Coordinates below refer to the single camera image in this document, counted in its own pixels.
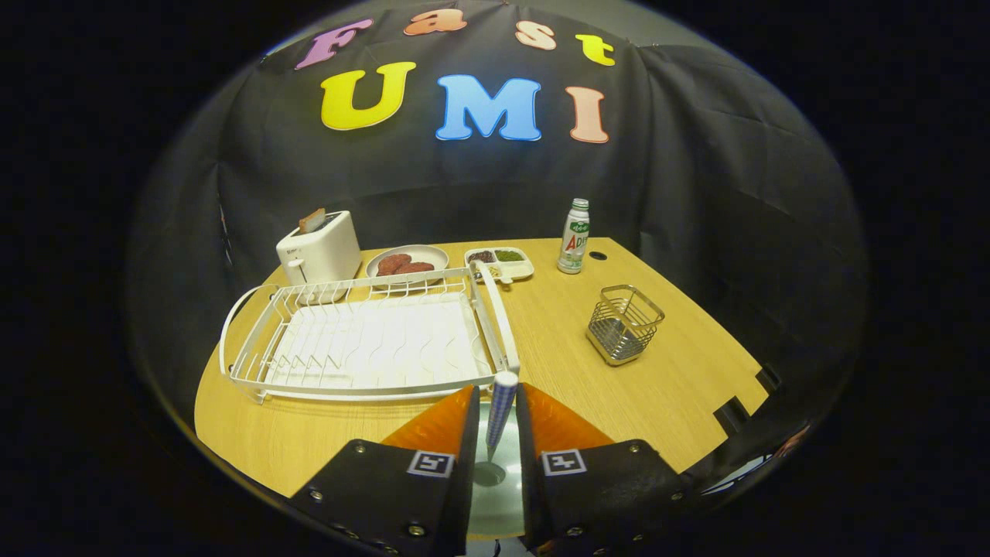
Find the white drink bottle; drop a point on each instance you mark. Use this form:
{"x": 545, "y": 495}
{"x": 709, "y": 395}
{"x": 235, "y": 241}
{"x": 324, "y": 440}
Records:
{"x": 573, "y": 240}

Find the white divided bean dish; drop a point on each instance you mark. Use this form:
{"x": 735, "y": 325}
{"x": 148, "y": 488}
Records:
{"x": 522, "y": 267}

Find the small white round plate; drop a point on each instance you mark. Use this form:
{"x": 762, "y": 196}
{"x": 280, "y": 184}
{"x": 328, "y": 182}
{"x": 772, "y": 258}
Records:
{"x": 429, "y": 254}

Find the pale green plate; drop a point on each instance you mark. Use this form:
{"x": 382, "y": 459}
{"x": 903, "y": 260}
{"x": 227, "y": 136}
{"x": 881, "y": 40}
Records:
{"x": 499, "y": 507}

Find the red meat patty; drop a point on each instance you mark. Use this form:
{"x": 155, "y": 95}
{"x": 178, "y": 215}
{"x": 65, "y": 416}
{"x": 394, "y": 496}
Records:
{"x": 418, "y": 268}
{"x": 392, "y": 263}

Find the brown toast slice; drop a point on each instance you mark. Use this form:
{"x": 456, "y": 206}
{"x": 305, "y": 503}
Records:
{"x": 312, "y": 221}

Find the white toaster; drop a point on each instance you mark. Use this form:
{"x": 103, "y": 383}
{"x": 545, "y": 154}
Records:
{"x": 325, "y": 251}

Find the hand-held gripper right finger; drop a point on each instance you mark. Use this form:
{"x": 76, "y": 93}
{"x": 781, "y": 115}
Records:
{"x": 526, "y": 456}

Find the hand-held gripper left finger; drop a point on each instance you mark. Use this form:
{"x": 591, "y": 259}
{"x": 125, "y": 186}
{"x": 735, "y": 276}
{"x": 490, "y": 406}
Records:
{"x": 469, "y": 449}

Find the black chair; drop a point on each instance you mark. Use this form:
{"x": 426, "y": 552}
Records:
{"x": 769, "y": 379}

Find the black backdrop cloth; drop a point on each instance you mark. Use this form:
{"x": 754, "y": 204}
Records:
{"x": 696, "y": 155}

